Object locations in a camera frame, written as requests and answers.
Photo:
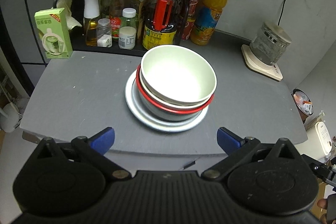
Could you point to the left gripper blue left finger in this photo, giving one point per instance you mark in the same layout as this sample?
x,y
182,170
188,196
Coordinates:
x,y
92,150

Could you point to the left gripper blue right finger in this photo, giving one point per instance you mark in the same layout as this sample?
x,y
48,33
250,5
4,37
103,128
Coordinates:
x,y
239,152

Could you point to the white plate blue print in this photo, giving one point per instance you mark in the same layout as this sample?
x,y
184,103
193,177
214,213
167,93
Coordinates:
x,y
157,119

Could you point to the red bowl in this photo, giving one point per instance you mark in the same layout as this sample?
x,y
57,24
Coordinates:
x,y
164,110

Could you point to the right hand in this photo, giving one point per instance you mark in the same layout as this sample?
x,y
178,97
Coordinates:
x,y
322,204

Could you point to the white air fryer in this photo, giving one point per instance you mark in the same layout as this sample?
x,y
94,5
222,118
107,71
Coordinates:
x,y
318,144

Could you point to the brown bowl with packets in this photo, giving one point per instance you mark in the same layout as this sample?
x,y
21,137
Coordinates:
x,y
303,103

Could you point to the cream kettle base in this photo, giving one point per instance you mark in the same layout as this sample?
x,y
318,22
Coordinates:
x,y
254,64

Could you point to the glass electric kettle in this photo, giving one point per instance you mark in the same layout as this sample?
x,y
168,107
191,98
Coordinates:
x,y
270,43

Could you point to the white cap milk bottle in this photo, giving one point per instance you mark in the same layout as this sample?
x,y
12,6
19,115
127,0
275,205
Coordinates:
x,y
128,29

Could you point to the clear salt shaker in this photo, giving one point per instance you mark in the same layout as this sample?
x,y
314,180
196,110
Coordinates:
x,y
104,33

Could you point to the green carton box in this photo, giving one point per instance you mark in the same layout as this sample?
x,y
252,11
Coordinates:
x,y
53,33

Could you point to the soy sauce bottle yellow label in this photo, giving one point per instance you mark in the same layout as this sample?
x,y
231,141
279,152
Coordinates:
x,y
161,23

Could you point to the red label sauce bottle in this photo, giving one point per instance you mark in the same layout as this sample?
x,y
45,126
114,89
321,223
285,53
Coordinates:
x,y
115,15

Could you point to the red snack can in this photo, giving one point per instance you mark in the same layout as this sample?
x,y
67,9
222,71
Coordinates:
x,y
190,19

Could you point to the orange juice bottle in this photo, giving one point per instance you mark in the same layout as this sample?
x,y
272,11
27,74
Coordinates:
x,y
206,21

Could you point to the white cap oil bottle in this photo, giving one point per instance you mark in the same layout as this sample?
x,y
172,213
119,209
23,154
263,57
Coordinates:
x,y
91,17

